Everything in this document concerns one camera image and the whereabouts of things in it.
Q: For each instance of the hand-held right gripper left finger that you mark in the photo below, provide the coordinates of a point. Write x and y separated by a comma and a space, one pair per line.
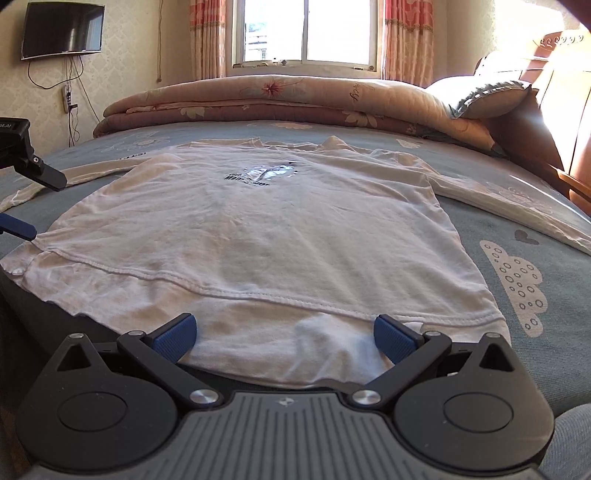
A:
178, 337

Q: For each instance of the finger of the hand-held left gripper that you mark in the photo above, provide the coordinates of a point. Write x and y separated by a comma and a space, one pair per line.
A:
46, 175
18, 227

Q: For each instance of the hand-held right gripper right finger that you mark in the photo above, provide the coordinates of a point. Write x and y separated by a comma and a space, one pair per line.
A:
392, 339

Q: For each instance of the white long-sleeve printed shirt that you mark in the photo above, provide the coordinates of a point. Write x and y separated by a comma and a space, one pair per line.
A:
258, 240

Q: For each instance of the white power strip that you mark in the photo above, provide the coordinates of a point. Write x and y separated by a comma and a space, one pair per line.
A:
67, 98

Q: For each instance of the blue floral bed sheet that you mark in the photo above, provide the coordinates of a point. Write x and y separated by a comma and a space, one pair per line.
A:
531, 323

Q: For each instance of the pink striped curtain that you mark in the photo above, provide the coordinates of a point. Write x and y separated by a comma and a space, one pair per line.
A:
408, 41
207, 37

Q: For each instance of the pink floral folded quilt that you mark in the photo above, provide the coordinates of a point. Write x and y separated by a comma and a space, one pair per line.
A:
323, 99

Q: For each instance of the white pillow with grey frill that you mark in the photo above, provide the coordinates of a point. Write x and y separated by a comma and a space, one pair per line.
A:
489, 97

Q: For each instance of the orange wooden headboard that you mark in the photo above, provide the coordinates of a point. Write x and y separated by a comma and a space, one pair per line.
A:
563, 115

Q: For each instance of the white-framed window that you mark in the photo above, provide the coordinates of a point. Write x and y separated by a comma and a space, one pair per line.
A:
337, 32

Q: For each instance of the black wall television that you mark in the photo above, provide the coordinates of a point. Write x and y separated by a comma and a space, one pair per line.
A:
62, 30

